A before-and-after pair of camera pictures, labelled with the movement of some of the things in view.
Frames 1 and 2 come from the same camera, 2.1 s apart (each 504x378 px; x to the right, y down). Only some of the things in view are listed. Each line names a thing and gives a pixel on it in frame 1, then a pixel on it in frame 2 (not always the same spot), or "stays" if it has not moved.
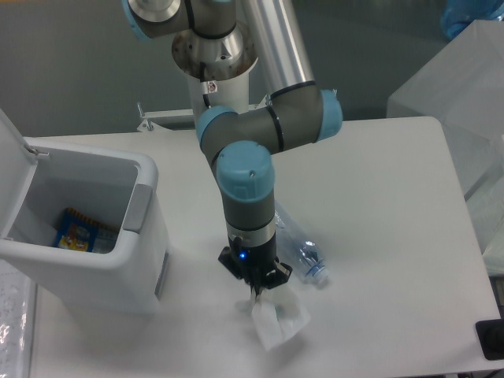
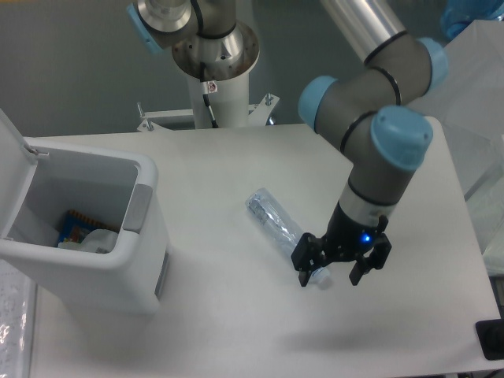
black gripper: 256,262 -> 345,239
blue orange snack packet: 79,232 stays
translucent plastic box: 462,87 stays
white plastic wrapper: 278,316 -> 99,240
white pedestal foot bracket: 150,118 stays
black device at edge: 491,335 stays
